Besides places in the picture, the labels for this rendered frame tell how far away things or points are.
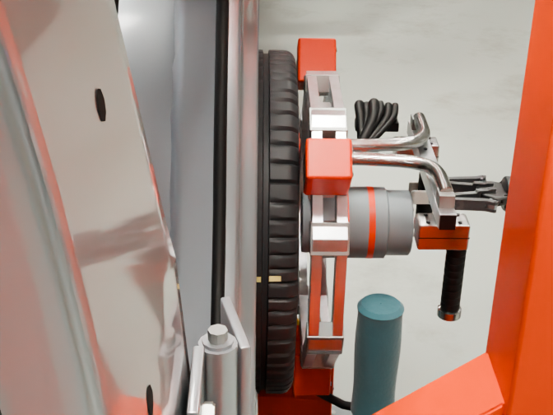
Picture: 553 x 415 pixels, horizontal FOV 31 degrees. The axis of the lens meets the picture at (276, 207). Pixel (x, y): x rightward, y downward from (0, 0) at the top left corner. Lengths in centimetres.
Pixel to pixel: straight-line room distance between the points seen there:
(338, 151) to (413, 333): 160
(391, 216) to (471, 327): 136
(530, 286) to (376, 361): 62
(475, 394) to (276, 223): 41
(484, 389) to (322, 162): 43
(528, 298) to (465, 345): 176
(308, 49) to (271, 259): 52
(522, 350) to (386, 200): 58
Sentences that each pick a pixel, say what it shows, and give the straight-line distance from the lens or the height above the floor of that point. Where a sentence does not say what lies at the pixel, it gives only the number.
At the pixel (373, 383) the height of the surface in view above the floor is 58.
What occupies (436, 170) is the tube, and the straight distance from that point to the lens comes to 182.
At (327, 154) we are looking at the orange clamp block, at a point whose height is 111.
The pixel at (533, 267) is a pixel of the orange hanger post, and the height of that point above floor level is 110.
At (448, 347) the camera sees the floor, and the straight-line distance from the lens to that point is 312.
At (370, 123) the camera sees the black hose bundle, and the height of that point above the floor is 102.
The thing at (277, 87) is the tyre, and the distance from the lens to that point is 173.
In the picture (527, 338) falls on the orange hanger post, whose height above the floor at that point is 99.
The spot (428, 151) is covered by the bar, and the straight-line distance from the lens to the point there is 196.
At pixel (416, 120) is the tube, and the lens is 203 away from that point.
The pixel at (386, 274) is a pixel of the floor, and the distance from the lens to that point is 344.
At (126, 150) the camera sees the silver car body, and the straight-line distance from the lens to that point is 38.
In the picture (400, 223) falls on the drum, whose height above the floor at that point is 88.
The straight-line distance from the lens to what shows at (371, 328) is 190.
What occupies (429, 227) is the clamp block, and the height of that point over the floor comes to 95.
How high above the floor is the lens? 178
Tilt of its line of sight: 28 degrees down
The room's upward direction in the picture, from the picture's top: 1 degrees clockwise
